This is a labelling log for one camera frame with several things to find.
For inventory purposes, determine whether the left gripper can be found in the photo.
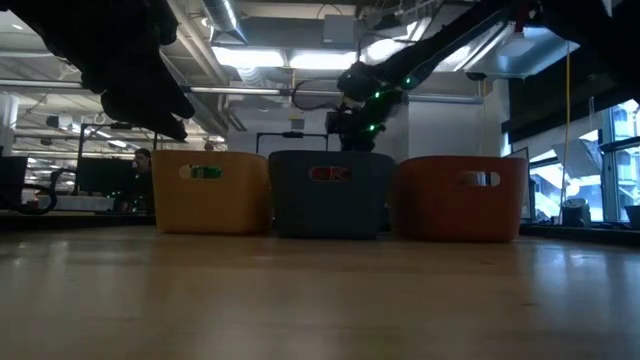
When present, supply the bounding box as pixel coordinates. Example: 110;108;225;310
0;0;196;142

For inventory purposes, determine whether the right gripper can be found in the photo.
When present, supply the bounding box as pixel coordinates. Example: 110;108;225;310
338;62;409;153

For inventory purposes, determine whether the dark blue plastic bin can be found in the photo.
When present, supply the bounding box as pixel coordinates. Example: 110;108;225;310
268;150;396;240

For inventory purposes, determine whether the green soda can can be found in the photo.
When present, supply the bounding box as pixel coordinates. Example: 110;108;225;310
189;164;225;180

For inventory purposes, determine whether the grey ceiling pipe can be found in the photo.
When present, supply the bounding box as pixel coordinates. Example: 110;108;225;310
0;78;484;105

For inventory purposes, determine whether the black desk monitor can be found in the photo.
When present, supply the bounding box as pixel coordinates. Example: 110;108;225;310
0;155;30;210
77;157;136;196

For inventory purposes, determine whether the fluorescent ceiling light panel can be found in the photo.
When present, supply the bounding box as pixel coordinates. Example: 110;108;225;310
289;49;359;71
212;47;286;69

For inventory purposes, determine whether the grey ceiling box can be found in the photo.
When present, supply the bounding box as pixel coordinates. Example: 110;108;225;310
322;13;357;44

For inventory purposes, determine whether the yellow plastic bin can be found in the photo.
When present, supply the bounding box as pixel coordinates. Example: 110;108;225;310
151;149;273;236

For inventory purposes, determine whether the orange plastic bin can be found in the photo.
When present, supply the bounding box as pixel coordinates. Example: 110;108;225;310
392;155;530;245

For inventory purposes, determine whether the grey tilted panel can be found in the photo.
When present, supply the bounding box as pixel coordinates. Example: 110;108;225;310
552;138;604;179

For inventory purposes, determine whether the dark cylindrical container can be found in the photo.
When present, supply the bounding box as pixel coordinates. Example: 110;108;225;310
560;198;592;229

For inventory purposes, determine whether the large glass window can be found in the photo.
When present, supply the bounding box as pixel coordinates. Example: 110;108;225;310
529;97;640;224

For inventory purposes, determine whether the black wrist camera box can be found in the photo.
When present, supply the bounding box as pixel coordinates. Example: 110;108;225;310
324;110;352;135

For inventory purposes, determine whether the black tubular frame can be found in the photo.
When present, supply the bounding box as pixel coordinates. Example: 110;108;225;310
255;130;331;155

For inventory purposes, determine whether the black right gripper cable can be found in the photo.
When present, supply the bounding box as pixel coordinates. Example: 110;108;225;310
292;79;346;112

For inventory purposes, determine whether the silver round air duct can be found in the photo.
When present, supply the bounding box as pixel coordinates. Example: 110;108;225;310
199;0;249;44

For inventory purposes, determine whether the white ceiling duct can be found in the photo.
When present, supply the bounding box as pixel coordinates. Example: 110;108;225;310
462;19;581;81

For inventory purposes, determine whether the black aluminium table frame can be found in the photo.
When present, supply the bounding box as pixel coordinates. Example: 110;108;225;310
0;209;640;247

